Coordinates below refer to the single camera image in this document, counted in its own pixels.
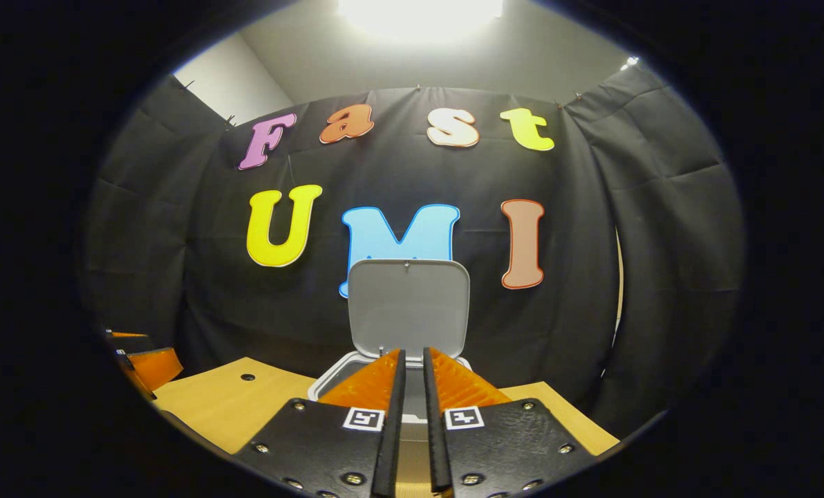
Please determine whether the black backdrop cloth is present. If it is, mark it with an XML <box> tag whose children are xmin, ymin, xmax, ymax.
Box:
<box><xmin>80</xmin><ymin>66</ymin><xmax>745</xmax><ymax>440</ymax></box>

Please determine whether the white desktop garbage bin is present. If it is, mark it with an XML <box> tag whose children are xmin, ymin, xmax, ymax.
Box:
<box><xmin>307</xmin><ymin>258</ymin><xmax>474</xmax><ymax>424</ymax></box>

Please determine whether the wooden desktop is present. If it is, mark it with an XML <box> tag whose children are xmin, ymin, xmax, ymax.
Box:
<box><xmin>151</xmin><ymin>356</ymin><xmax>621</xmax><ymax>498</ymax></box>

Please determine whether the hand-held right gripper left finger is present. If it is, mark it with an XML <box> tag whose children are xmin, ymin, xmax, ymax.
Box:
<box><xmin>232</xmin><ymin>348</ymin><xmax>407</xmax><ymax>498</ymax></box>

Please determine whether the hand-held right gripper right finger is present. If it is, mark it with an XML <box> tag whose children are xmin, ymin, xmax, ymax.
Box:
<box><xmin>422</xmin><ymin>346</ymin><xmax>596</xmax><ymax>498</ymax></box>

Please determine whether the large ceiling light panel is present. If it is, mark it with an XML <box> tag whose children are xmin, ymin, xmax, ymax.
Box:
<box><xmin>336</xmin><ymin>0</ymin><xmax>506</xmax><ymax>39</ymax></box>

